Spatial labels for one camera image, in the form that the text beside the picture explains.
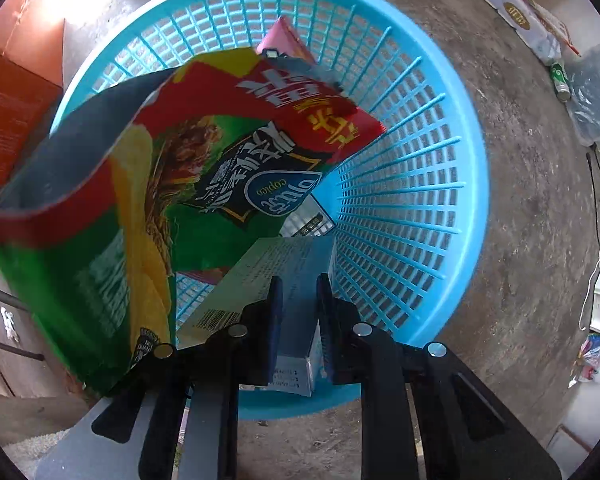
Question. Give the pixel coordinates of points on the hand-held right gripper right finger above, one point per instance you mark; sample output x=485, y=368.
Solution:
x=326, y=340

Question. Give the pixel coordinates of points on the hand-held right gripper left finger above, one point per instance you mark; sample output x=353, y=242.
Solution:
x=275, y=340

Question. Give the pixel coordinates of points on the pale blue carton box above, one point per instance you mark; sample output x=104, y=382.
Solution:
x=290, y=260

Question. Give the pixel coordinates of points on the blue plastic mesh basket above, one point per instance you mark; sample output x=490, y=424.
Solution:
x=405, y=185

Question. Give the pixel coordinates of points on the green red chip bag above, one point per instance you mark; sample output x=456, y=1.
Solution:
x=205, y=160

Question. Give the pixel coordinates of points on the pink packet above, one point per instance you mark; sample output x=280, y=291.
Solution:
x=287, y=40

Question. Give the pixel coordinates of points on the orange cardboard box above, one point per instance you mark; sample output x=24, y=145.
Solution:
x=15, y=120

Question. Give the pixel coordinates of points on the green drink can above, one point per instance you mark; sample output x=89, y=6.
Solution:
x=560, y=80

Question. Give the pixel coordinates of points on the large blue water jug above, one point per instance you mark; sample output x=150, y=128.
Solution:
x=597, y=95

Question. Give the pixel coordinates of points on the toilet paper pack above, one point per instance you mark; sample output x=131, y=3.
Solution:
x=510, y=5

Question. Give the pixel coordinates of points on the red printed leaflet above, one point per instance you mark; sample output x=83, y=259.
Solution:
x=555, y=25

